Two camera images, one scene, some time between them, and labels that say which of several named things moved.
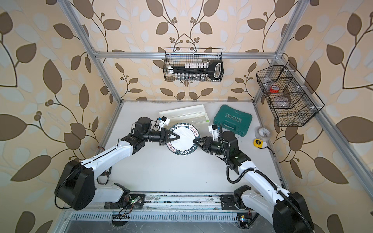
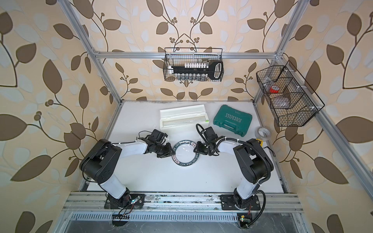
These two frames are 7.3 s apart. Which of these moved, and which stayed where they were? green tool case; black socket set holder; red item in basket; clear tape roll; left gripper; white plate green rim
Moved: left gripper; white plate green rim
Stayed: green tool case; red item in basket; black socket set holder; clear tape roll
